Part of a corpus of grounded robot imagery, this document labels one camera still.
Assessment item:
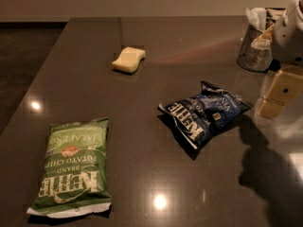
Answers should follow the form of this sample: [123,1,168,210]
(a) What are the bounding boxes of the yellow sponge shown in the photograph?
[112,46,146,74]

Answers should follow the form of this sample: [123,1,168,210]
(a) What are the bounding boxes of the green Kettle chip bag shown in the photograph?
[27,118,112,218]

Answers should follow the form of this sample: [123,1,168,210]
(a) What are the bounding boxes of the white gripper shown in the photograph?
[257,0,303,119]

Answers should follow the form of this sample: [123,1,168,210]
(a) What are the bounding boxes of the white napkins in holder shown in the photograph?
[245,8,284,31]

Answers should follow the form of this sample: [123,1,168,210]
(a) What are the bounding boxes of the blue Kettle chip bag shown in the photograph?
[158,80,250,150]

